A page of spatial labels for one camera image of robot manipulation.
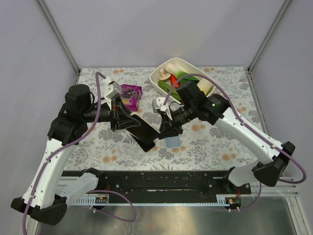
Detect light blue phone case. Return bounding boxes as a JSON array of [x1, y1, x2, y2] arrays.
[[165, 136, 181, 149]]

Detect black smartphone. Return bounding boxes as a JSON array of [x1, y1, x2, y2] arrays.
[[126, 112, 159, 144]]

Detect black phone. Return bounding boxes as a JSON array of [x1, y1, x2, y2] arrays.
[[133, 137, 156, 152]]

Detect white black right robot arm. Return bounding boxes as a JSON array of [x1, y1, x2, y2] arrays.
[[152, 81, 295, 187]]

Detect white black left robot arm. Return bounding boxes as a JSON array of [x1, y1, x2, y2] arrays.
[[11, 84, 111, 225]]

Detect floral table cloth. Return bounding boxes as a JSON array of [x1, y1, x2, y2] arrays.
[[65, 67, 261, 170]]

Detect purple snack box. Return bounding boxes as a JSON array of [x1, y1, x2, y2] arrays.
[[121, 84, 142, 112]]

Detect green toy pea pod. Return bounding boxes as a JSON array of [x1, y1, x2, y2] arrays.
[[158, 80, 181, 102]]

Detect toy carrot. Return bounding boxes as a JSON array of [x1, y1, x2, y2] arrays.
[[170, 74, 177, 86]]

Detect toy mushroom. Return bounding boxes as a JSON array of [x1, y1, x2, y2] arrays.
[[159, 69, 171, 81]]

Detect toy bok choy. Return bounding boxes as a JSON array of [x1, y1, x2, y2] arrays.
[[164, 63, 199, 83]]

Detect white plastic basin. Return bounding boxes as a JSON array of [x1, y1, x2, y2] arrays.
[[149, 58, 215, 97]]

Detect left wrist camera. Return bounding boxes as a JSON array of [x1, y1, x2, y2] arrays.
[[104, 78, 122, 107]]

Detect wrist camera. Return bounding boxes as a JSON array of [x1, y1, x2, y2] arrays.
[[104, 78, 122, 107], [152, 97, 172, 120]]

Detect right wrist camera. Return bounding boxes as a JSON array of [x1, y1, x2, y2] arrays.
[[152, 97, 172, 120]]

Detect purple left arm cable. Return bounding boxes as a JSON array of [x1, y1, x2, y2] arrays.
[[22, 72, 138, 235]]

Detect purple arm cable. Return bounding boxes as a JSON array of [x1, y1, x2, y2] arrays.
[[163, 73, 308, 212], [22, 72, 138, 235]]

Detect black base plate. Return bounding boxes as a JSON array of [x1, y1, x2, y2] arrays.
[[78, 170, 252, 204]]

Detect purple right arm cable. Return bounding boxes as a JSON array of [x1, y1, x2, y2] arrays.
[[163, 73, 308, 212]]

